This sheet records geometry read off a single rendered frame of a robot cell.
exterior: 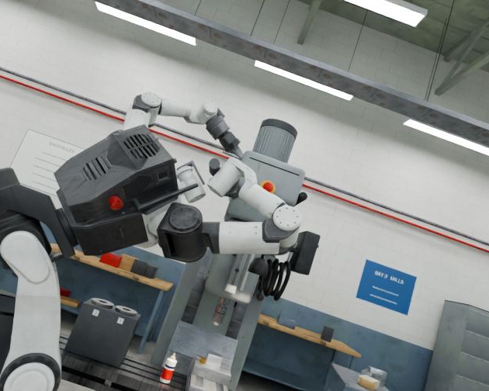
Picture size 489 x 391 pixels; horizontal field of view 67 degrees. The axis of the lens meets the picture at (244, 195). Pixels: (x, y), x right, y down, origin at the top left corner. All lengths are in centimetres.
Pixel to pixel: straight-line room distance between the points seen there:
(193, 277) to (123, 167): 107
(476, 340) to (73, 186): 598
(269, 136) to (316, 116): 463
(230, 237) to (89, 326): 81
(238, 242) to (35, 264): 52
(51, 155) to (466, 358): 679
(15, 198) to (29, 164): 549
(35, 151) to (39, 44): 182
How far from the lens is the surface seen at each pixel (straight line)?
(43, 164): 651
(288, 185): 144
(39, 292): 112
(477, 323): 644
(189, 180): 122
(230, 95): 639
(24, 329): 117
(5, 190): 111
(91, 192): 101
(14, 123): 689
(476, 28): 742
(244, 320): 201
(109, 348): 163
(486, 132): 461
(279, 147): 187
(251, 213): 150
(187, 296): 199
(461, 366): 638
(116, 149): 109
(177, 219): 98
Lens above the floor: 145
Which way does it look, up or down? 11 degrees up
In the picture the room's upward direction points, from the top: 19 degrees clockwise
